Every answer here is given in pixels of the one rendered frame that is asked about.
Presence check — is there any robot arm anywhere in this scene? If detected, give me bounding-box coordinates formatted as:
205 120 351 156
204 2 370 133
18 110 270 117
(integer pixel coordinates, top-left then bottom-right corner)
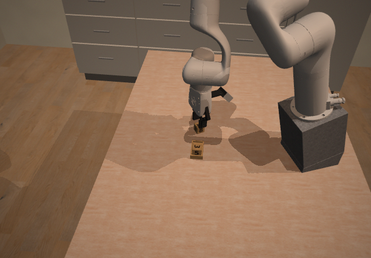
182 0 345 122

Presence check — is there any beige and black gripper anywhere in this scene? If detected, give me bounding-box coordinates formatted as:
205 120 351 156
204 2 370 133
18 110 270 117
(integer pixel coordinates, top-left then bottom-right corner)
188 85 212 129

